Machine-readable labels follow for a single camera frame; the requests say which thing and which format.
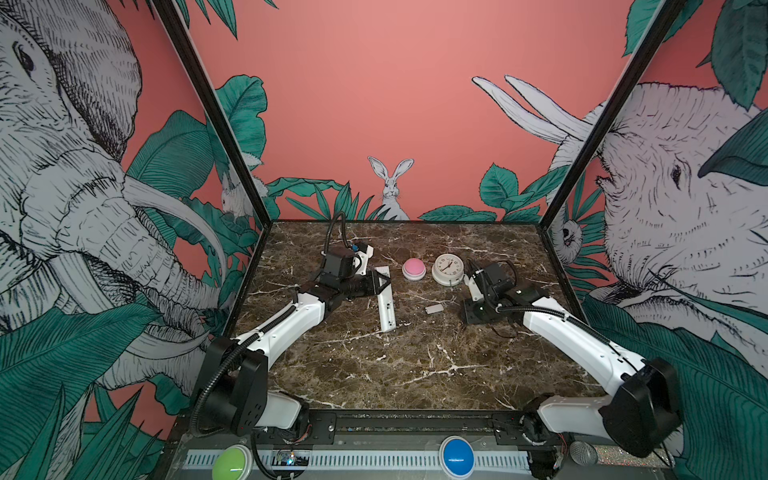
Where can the white slotted cable duct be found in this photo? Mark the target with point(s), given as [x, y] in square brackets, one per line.
[351, 460]

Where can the small green circuit board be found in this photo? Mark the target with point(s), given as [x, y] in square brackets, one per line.
[291, 459]

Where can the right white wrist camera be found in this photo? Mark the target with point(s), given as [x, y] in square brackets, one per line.
[475, 281]

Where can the white remote control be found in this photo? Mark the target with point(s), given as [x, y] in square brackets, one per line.
[386, 310]

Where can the white round alarm clock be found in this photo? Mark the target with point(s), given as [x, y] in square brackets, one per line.
[448, 270]

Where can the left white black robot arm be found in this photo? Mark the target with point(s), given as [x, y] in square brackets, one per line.
[231, 393]

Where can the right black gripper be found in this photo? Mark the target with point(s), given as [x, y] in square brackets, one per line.
[469, 314]

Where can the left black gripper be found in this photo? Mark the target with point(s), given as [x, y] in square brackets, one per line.
[373, 287]

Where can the pink push button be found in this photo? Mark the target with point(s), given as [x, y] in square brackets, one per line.
[414, 269]

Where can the black front mounting rail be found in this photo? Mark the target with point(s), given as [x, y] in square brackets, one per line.
[506, 427]

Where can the grey remote battery cover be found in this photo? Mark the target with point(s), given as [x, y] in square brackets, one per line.
[434, 309]

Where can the glittery silver microphone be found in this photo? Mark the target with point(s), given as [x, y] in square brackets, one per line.
[583, 453]

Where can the green push button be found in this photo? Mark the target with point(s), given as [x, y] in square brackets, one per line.
[234, 463]

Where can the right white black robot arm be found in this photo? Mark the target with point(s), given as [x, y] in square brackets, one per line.
[641, 405]

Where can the blue push button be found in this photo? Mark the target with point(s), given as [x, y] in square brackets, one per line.
[456, 457]

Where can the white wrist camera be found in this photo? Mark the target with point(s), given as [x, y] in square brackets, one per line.
[362, 253]
[475, 281]

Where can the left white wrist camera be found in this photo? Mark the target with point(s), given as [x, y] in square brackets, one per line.
[362, 253]

